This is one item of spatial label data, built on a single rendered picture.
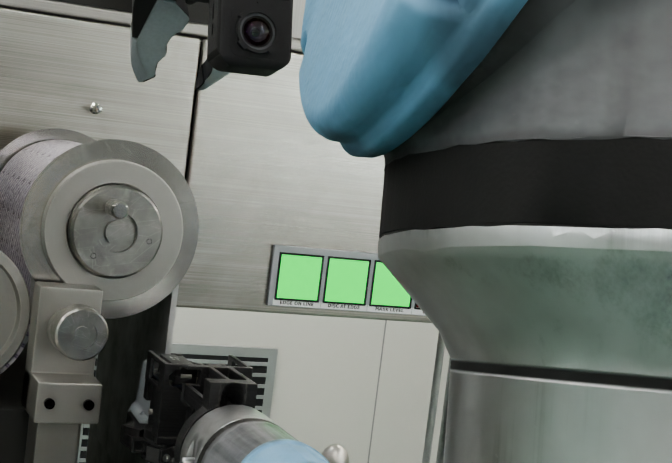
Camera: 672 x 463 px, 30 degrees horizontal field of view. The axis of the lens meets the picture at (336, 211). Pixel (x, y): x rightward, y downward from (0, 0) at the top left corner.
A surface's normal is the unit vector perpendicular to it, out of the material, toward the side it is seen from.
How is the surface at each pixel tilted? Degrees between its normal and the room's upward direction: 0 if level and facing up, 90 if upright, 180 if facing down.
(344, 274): 90
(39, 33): 91
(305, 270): 90
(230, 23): 79
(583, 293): 128
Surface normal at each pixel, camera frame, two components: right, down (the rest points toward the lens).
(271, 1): 0.37, -0.09
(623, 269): -0.40, 0.59
